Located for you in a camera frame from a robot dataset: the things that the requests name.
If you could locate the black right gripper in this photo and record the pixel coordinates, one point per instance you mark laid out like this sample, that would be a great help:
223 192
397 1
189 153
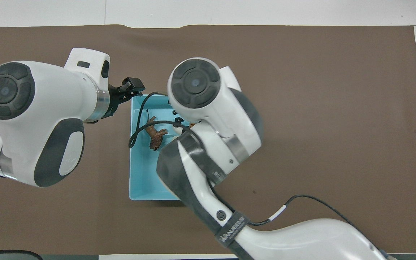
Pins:
178 118

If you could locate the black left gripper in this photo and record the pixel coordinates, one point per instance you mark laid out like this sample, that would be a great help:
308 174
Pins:
132 86

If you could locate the brown lion toy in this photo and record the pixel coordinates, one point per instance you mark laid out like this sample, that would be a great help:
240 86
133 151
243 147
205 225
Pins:
154 135

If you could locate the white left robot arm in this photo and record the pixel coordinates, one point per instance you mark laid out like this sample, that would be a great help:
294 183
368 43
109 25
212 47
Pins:
42 108

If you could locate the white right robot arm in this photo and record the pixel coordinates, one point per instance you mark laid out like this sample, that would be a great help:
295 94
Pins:
211 108

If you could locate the light blue storage box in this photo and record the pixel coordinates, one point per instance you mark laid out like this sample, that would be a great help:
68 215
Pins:
143 173

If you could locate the brown table mat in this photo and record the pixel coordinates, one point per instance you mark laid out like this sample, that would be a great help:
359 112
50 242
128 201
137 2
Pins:
302 65

